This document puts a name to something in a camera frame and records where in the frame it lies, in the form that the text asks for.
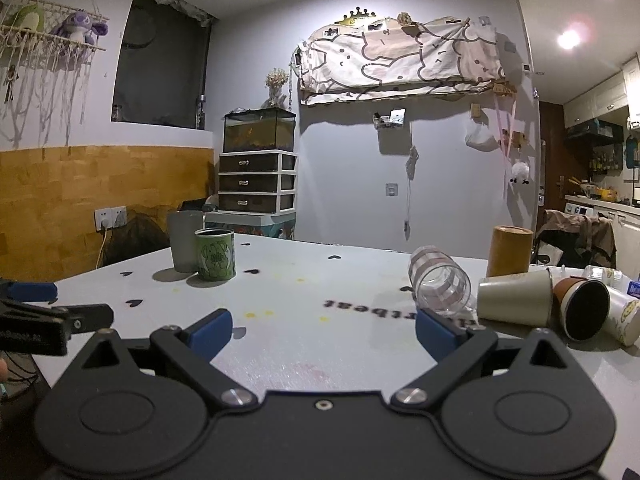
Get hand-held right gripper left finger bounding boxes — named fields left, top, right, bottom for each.
left=52, top=308, right=260, bottom=413

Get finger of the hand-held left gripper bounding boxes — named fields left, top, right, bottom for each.
left=0, top=279, right=59, bottom=306
left=0, top=300, right=115, bottom=336

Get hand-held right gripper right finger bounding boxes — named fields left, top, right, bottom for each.
left=390, top=308, right=596, bottom=411

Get clear striped glass cup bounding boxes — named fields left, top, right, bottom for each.
left=408, top=245, right=477, bottom=322

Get green printed cup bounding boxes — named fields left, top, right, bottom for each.
left=194, top=228, right=236, bottom=282

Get beige paper cup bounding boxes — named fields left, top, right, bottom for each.
left=476, top=267, right=554, bottom=329

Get grey cup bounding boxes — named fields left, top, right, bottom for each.
left=167, top=210, right=206, bottom=274

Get brown cylinder cup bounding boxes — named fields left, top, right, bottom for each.
left=486, top=225, right=535, bottom=279

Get brown cup with black inside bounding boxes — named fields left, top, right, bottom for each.
left=552, top=275, right=612, bottom=342

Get white printed paper cup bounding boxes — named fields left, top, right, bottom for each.
left=600, top=285, right=640, bottom=347

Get teal stand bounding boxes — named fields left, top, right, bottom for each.
left=204, top=210, right=297, bottom=241

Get white drawer cabinet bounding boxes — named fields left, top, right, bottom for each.
left=218, top=151, right=298, bottom=214

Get chair with clothes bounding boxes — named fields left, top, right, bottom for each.
left=531, top=208, right=617, bottom=269

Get clear plastic bottle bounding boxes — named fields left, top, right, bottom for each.
left=581, top=264, right=626, bottom=287

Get white washing machine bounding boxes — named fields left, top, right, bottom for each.
left=564, top=202, right=602, bottom=219

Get white plastic bag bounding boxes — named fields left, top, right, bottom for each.
left=464, top=119, right=501, bottom=151

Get glass fish tank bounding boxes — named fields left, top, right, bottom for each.
left=223, top=108, right=297, bottom=154

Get dark wooden door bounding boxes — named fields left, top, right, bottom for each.
left=538, top=101, right=569, bottom=217

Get pink ribbon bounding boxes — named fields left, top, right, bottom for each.
left=495, top=95, right=517, bottom=196

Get white macrame hanging shelf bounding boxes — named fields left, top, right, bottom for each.
left=0, top=0, right=109, bottom=111

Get vase of dried flowers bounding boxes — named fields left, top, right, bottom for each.
left=264, top=68, right=290, bottom=109

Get dark window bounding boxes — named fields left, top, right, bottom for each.
left=110, top=0, right=219, bottom=131

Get purple plush toy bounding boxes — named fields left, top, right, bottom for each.
left=54, top=11, right=109, bottom=44

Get green plush toy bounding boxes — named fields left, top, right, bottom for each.
left=9, top=4, right=45, bottom=32

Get printed cartoon cloth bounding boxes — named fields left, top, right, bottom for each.
left=297, top=16, right=507, bottom=106

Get white kitchen cabinets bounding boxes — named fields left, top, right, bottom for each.
left=563, top=54, right=640, bottom=130

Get ceiling light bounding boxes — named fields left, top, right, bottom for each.
left=556, top=27, right=582, bottom=52

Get gold crown ornament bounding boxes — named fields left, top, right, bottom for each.
left=333, top=7, right=377, bottom=26

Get black cable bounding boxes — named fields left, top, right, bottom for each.
left=0, top=350, right=43, bottom=403

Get white wall sockets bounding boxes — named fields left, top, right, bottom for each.
left=93, top=205, right=129, bottom=231

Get hanging grey cord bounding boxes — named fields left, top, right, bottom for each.
left=402, top=144, right=419, bottom=237

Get small wall shelf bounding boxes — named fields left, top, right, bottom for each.
left=372, top=108, right=406, bottom=129

